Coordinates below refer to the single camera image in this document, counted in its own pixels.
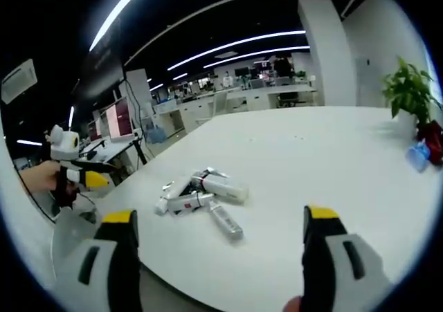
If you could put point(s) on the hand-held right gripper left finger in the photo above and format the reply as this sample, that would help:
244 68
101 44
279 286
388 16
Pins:
104 270

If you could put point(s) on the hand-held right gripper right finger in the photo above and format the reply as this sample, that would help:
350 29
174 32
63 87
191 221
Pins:
332 274

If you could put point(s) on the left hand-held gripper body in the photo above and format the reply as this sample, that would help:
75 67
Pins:
62 149

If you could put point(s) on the small white skincare sachet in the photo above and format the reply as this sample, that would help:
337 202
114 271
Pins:
167 185

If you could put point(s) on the slim white skincare tube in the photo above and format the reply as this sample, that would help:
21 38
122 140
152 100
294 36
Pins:
171 198

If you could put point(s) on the white skincare box red mark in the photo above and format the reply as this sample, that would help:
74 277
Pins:
188 204

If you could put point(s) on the clear silver skincare bottle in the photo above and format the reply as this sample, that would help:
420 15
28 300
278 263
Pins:
226 222

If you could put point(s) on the silver skincare tube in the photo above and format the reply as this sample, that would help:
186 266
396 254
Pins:
216 172

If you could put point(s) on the large white skincare tube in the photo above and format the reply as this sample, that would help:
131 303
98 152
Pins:
226 187

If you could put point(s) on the person's left hand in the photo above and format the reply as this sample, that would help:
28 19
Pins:
38 177

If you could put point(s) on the person's right hand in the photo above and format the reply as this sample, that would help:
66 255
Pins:
292 305

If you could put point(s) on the black-legged white desk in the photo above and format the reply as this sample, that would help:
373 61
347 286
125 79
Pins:
110 149

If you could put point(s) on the blue water jug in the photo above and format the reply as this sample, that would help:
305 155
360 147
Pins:
156 134

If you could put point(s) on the ceiling air conditioner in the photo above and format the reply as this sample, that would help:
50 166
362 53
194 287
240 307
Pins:
19 82

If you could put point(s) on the blue plastic packet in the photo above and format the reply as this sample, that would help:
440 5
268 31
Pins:
418 156

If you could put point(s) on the dark red bag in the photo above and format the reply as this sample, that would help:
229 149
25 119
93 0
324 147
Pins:
432 142

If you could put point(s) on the green potted plant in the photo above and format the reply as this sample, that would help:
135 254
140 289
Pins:
408 90

